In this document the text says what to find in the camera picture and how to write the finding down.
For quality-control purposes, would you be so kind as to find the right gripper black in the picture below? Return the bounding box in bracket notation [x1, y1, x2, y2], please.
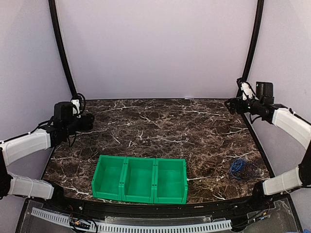
[225, 96, 263, 115]

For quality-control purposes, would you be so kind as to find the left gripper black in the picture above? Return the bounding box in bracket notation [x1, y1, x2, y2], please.
[64, 113, 94, 136]

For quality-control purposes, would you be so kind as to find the dark blue cable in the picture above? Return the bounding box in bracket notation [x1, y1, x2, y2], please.
[230, 159, 258, 182]

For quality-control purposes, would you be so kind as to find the brown cable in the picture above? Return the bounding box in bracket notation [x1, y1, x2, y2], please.
[239, 160, 264, 182]

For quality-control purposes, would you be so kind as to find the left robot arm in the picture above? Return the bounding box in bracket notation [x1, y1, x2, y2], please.
[0, 100, 95, 212]

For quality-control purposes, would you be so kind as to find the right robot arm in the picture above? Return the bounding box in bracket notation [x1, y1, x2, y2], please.
[225, 78, 311, 211]

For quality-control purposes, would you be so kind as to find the left green plastic bin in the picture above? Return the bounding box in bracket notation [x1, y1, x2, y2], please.
[91, 155, 126, 201]

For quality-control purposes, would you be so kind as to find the green plastic bin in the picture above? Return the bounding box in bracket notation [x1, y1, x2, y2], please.
[154, 159, 188, 204]
[91, 155, 126, 201]
[121, 157, 156, 204]

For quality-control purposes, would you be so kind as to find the middle green plastic bin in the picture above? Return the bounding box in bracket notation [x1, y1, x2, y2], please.
[121, 157, 156, 204]

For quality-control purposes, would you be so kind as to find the right green plastic bin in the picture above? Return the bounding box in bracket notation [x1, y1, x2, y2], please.
[154, 159, 188, 204]

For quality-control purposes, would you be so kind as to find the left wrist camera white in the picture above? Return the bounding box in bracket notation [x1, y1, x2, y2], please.
[70, 93, 86, 115]

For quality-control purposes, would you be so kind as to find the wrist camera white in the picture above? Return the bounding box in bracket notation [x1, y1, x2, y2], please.
[70, 93, 86, 115]
[237, 78, 256, 101]

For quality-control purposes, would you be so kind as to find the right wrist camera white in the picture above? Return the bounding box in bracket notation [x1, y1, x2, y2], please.
[237, 78, 256, 101]

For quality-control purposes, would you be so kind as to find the black front rail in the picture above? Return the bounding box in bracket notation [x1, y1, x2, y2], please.
[24, 194, 290, 219]

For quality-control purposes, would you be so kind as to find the right black frame post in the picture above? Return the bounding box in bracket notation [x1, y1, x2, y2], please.
[242, 0, 264, 81]

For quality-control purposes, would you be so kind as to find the black frame post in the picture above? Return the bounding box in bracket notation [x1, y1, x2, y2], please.
[242, 0, 264, 81]
[48, 0, 77, 97]

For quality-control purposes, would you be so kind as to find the white slotted cable duct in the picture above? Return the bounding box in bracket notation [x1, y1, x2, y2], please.
[31, 208, 232, 233]

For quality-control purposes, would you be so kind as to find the left black frame post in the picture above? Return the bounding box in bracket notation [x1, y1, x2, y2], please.
[48, 0, 77, 97]

